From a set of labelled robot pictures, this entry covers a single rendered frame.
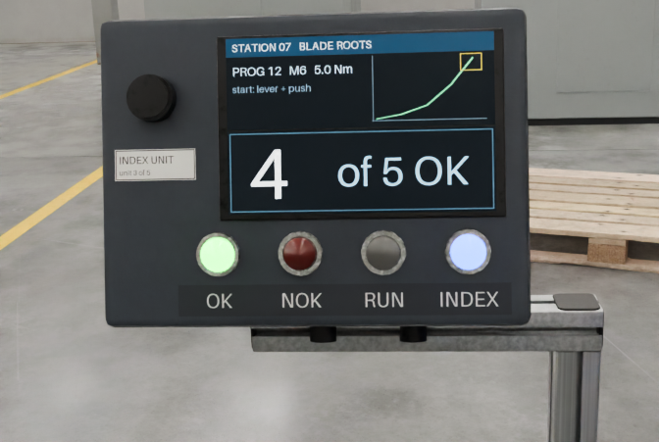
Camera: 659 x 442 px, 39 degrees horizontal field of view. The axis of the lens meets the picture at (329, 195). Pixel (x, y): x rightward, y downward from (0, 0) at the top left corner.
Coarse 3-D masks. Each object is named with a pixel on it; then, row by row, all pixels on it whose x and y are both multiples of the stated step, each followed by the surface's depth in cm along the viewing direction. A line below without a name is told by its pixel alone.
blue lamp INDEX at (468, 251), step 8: (456, 232) 56; (464, 232) 56; (472, 232) 55; (480, 232) 56; (448, 240) 56; (456, 240) 55; (464, 240) 55; (472, 240) 55; (480, 240) 55; (448, 248) 56; (456, 248) 55; (464, 248) 55; (472, 248) 55; (480, 248) 55; (488, 248) 55; (448, 256) 56; (456, 256) 55; (464, 256) 55; (472, 256) 55; (480, 256) 55; (488, 256) 55; (456, 264) 55; (464, 264) 55; (472, 264) 55; (480, 264) 55; (464, 272) 56; (472, 272) 56
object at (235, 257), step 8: (216, 232) 57; (208, 240) 57; (216, 240) 56; (224, 240) 57; (232, 240) 57; (200, 248) 57; (208, 248) 56; (216, 248) 56; (224, 248) 56; (232, 248) 57; (200, 256) 57; (208, 256) 56; (216, 256) 56; (224, 256) 56; (232, 256) 57; (200, 264) 57; (208, 264) 56; (216, 264) 56; (224, 264) 56; (232, 264) 57; (208, 272) 57; (216, 272) 57; (224, 272) 57
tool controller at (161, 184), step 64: (128, 64) 57; (192, 64) 57; (256, 64) 57; (320, 64) 56; (384, 64) 56; (448, 64) 56; (512, 64) 56; (128, 128) 57; (192, 128) 57; (256, 128) 57; (320, 128) 56; (384, 128) 56; (448, 128) 56; (512, 128) 56; (128, 192) 58; (192, 192) 57; (320, 192) 56; (384, 192) 56; (448, 192) 56; (512, 192) 56; (128, 256) 58; (192, 256) 57; (256, 256) 57; (512, 256) 56; (128, 320) 58; (192, 320) 57; (256, 320) 57; (320, 320) 57; (384, 320) 56; (448, 320) 56; (512, 320) 56
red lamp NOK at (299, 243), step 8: (296, 232) 56; (304, 232) 56; (288, 240) 56; (296, 240) 56; (304, 240) 56; (312, 240) 56; (280, 248) 56; (288, 248) 56; (296, 248) 56; (304, 248) 56; (312, 248) 56; (320, 248) 56; (280, 256) 56; (288, 256) 56; (296, 256) 56; (304, 256) 56; (312, 256) 56; (320, 256) 56; (280, 264) 56; (288, 264) 56; (296, 264) 56; (304, 264) 56; (312, 264) 56; (296, 272) 56; (304, 272) 56
